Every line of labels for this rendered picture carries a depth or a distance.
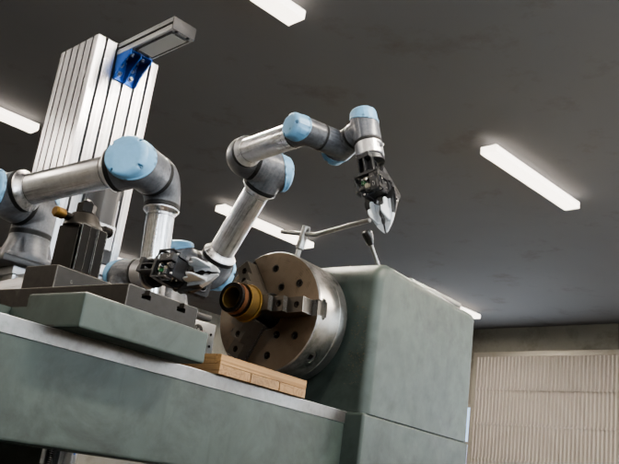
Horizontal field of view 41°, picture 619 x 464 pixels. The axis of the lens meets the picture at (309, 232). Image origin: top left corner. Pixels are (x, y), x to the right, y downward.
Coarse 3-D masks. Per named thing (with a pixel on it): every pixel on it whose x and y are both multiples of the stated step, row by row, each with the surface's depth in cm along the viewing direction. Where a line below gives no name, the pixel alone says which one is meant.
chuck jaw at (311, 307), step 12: (264, 300) 196; (276, 300) 197; (288, 300) 197; (300, 300) 195; (312, 300) 198; (264, 312) 198; (276, 312) 197; (288, 312) 196; (300, 312) 195; (312, 312) 197
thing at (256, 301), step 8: (224, 288) 196; (232, 288) 198; (240, 288) 193; (248, 288) 196; (256, 288) 198; (224, 296) 196; (232, 296) 200; (240, 296) 193; (248, 296) 194; (256, 296) 196; (224, 304) 195; (232, 304) 200; (240, 304) 192; (248, 304) 194; (256, 304) 195; (232, 312) 193; (240, 312) 195; (248, 312) 194; (256, 312) 196; (240, 320) 198; (248, 320) 197
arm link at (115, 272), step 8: (112, 264) 201; (120, 264) 199; (128, 264) 197; (104, 272) 202; (112, 272) 199; (120, 272) 198; (128, 272) 196; (104, 280) 202; (112, 280) 198; (120, 280) 198; (128, 280) 196
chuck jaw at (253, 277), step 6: (246, 264) 209; (252, 264) 211; (240, 270) 210; (246, 270) 209; (252, 270) 209; (258, 270) 211; (240, 276) 209; (246, 276) 205; (252, 276) 206; (258, 276) 209; (240, 282) 206; (246, 282) 202; (252, 282) 204; (258, 282) 207; (264, 288) 208; (264, 294) 206
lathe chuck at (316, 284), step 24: (264, 264) 211; (288, 264) 206; (312, 264) 208; (288, 288) 204; (312, 288) 200; (336, 312) 202; (264, 336) 203; (288, 336) 199; (312, 336) 196; (264, 360) 201; (288, 360) 197; (312, 360) 200
